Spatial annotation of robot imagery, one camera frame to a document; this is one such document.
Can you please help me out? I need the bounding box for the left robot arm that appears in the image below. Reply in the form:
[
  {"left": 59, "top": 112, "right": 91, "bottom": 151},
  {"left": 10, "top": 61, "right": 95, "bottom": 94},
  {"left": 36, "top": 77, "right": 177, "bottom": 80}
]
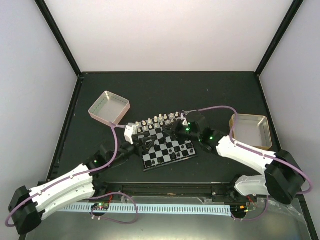
[{"left": 5, "top": 135, "right": 152, "bottom": 235}]

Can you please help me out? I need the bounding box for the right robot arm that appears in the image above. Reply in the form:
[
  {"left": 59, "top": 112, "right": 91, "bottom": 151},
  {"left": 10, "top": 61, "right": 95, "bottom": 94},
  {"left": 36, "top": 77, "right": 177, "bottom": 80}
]
[{"left": 163, "top": 110, "right": 307, "bottom": 205}]

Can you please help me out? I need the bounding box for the left circuit board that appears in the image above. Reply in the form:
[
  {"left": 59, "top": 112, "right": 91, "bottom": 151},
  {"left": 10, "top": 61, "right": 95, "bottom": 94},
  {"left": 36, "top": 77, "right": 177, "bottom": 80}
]
[{"left": 91, "top": 203, "right": 110, "bottom": 211}]

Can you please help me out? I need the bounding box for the black white chessboard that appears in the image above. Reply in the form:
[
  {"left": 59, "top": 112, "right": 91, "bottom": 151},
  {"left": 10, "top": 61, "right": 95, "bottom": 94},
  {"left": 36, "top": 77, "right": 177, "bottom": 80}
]
[{"left": 136, "top": 111, "right": 198, "bottom": 171}]

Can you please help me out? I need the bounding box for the pink square tin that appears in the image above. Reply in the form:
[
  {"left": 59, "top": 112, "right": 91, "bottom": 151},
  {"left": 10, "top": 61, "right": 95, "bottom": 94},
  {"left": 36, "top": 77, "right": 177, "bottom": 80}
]
[{"left": 88, "top": 91, "right": 131, "bottom": 128}]

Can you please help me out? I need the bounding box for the gold rectangular tin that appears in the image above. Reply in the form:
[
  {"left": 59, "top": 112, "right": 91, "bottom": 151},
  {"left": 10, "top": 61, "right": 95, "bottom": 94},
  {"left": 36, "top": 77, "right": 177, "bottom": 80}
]
[{"left": 229, "top": 113, "right": 273, "bottom": 151}]

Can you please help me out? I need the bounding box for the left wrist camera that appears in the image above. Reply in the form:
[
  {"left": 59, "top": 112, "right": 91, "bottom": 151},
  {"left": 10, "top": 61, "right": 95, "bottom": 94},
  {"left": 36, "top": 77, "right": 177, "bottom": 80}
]
[{"left": 124, "top": 123, "right": 139, "bottom": 145}]

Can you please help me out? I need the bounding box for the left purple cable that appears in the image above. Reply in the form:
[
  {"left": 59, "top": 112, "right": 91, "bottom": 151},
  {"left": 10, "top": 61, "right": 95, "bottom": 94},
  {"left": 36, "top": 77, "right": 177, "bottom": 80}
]
[{"left": 5, "top": 121, "right": 131, "bottom": 227}]

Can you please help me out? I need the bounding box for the purple cable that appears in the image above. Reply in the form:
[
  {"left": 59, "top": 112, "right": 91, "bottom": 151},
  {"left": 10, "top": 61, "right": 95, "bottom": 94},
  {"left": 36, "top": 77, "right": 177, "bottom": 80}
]
[
  {"left": 5, "top": 121, "right": 131, "bottom": 227},
  {"left": 183, "top": 106, "right": 315, "bottom": 195}
]

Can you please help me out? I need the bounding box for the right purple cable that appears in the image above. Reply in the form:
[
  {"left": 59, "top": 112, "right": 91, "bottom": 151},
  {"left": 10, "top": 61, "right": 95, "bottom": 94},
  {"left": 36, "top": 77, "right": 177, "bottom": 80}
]
[{"left": 183, "top": 106, "right": 315, "bottom": 195}]

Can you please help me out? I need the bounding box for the black aluminium rail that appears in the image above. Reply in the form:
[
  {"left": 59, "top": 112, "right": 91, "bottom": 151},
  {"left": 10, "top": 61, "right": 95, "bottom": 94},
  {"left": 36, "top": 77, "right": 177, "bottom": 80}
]
[{"left": 37, "top": 182, "right": 303, "bottom": 201}]

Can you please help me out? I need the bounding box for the loop purple cable left base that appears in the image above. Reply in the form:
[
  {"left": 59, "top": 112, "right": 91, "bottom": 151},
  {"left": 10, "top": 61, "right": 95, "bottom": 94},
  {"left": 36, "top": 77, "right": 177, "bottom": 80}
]
[{"left": 90, "top": 191, "right": 139, "bottom": 224}]

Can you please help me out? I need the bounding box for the white cable duct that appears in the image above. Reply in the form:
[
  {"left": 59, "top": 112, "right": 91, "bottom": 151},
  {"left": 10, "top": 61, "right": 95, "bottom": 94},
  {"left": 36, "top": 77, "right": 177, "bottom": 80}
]
[{"left": 60, "top": 202, "right": 231, "bottom": 217}]

